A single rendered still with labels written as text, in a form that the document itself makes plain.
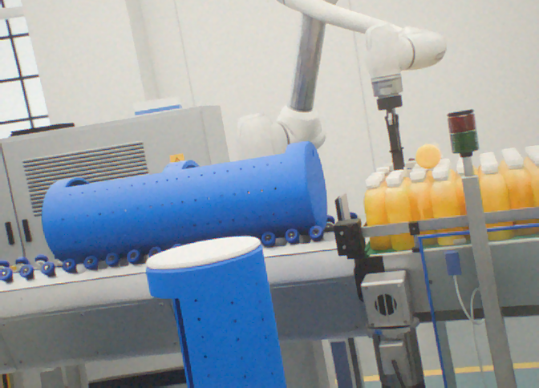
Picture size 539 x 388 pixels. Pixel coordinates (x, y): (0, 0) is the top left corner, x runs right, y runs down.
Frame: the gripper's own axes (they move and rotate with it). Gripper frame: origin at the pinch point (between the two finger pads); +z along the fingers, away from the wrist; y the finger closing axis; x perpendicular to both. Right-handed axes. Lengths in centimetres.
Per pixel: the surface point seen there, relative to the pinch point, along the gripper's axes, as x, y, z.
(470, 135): 21.4, 44.3, -7.5
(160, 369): -154, -126, 102
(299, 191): -27.5, 19.7, 2.4
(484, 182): 23.0, 24.0, 6.6
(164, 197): -70, 19, -1
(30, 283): -122, 17, 20
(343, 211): -17.3, 10.3, 11.4
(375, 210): -6.2, 21.6, 10.7
